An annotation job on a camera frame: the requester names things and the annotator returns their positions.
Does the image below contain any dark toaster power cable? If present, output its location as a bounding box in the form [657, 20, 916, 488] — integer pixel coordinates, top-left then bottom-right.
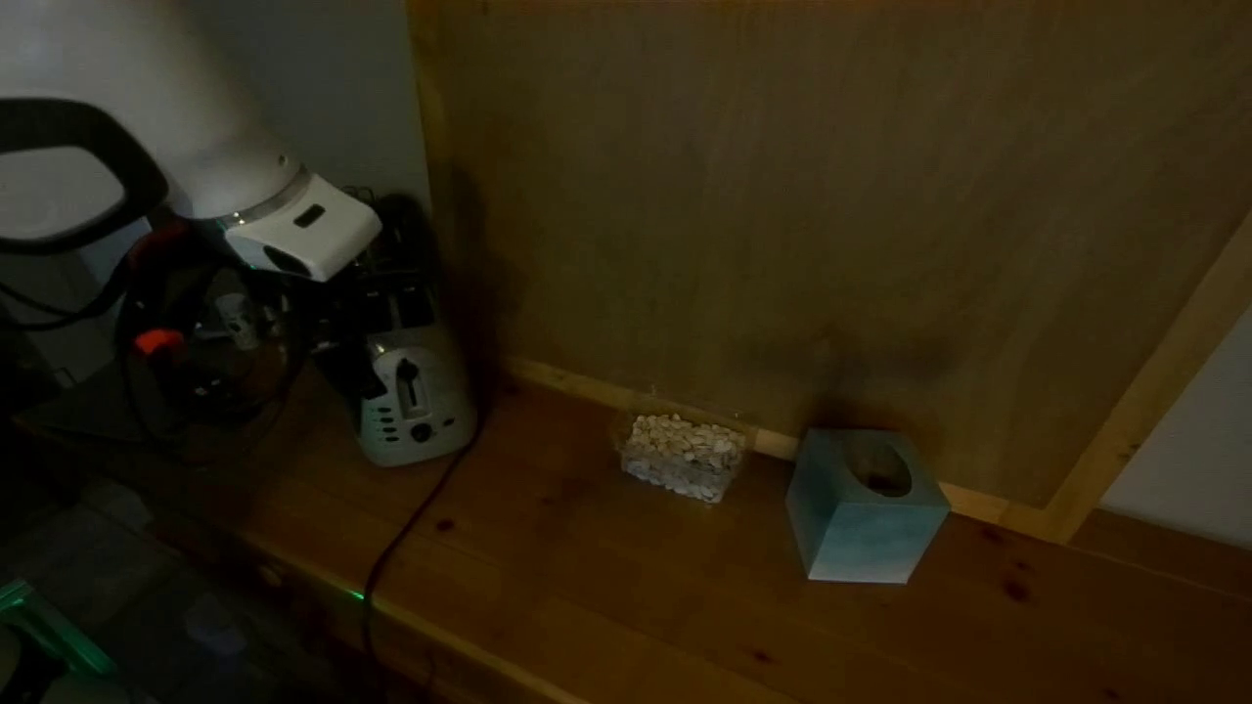
[354, 443, 477, 619]

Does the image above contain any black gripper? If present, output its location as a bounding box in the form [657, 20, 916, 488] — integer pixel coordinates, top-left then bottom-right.
[303, 257, 395, 410]

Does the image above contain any wooden framed board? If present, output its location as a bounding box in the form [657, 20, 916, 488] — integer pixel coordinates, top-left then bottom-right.
[404, 0, 1252, 548]

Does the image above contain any blue cube with round hole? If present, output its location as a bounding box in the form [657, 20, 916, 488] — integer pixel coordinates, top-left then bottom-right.
[783, 426, 954, 586]

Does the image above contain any black round glossy kettle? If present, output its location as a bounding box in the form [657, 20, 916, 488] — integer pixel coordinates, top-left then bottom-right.
[114, 216, 322, 432]

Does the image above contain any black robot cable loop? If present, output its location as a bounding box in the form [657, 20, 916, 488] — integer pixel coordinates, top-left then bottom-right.
[0, 96, 176, 257]

